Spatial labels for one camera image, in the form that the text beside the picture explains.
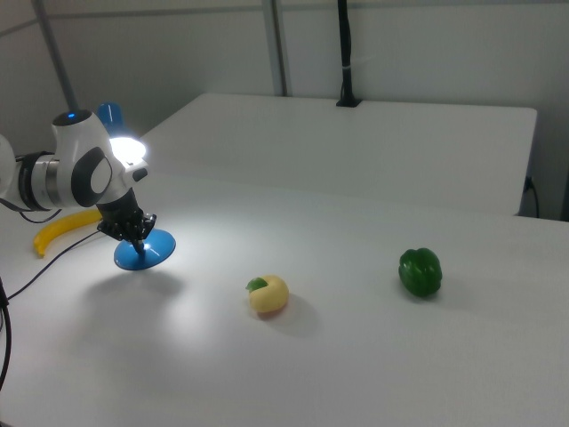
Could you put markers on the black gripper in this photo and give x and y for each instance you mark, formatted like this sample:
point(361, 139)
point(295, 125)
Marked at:
point(122, 218)

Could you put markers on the blue desk lamp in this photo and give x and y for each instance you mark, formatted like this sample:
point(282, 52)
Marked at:
point(157, 251)

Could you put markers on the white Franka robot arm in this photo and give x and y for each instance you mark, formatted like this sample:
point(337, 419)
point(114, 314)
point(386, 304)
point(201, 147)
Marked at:
point(71, 169)

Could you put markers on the yellow banana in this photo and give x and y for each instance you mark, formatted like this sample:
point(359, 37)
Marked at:
point(58, 231)

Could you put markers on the yellow apple with green leaf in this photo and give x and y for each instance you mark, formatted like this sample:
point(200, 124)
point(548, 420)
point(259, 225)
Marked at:
point(271, 295)

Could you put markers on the white rectangular side table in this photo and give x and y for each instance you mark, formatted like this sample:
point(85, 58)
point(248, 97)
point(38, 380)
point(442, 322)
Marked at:
point(355, 147)

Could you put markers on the green bell pepper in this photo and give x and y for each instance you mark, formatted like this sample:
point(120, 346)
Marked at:
point(420, 273)

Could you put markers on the grey metal wall post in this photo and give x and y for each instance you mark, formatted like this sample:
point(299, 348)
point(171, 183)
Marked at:
point(280, 44)

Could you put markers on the black clamped pole mount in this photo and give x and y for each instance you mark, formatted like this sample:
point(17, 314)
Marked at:
point(346, 44)

